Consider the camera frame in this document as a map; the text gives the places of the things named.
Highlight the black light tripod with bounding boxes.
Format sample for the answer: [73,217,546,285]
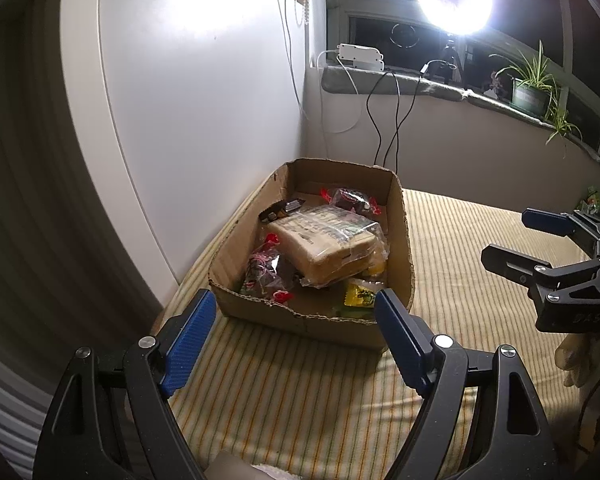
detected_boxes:
[439,35,468,83]

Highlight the white wall cord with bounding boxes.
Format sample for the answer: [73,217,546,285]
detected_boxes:
[275,0,309,119]

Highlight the cardboard box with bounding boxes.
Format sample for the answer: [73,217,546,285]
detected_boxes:
[208,158,415,353]

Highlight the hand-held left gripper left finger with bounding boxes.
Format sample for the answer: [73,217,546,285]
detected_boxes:
[32,289,217,480]

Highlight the white power adapter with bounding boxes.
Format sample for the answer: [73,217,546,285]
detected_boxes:
[337,43,386,71]

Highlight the black cable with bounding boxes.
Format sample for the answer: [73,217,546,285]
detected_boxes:
[365,60,456,168]

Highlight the brown chocolate bar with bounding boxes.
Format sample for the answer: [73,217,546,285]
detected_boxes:
[259,200,306,223]

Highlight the bagged sliced bread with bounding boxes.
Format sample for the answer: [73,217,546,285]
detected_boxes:
[266,204,387,290]

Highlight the person's right hand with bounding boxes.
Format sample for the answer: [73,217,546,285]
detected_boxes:
[554,332,600,388]

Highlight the white adapter cable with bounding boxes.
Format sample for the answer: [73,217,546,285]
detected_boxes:
[316,50,362,134]

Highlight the green snack bag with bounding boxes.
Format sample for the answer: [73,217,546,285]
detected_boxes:
[577,186,600,216]

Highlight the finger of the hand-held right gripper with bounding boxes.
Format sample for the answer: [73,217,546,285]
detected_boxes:
[521,207,600,259]
[481,243,600,307]

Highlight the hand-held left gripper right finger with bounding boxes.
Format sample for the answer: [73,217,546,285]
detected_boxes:
[374,289,556,480]

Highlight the dark plum snack red wrapper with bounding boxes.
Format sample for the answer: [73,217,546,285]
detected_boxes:
[245,234,298,293]
[320,187,381,217]

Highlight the yellow snack packet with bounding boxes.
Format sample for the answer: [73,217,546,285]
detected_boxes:
[341,280,386,311]

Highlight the potted spider plant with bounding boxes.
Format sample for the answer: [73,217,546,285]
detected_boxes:
[490,40,583,158]

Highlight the light green candy packet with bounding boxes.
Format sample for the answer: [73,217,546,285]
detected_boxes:
[330,305,376,322]

